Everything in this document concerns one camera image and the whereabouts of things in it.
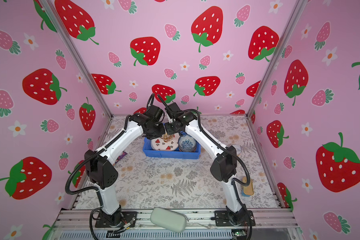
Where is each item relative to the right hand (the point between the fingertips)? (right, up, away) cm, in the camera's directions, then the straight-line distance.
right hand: (169, 128), depth 86 cm
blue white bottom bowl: (+11, -10, +8) cm, 17 cm away
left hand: (-3, -3, 0) cm, 4 cm away
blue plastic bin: (-15, -15, +11) cm, 24 cm away
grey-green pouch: (+2, -45, -14) cm, 47 cm away
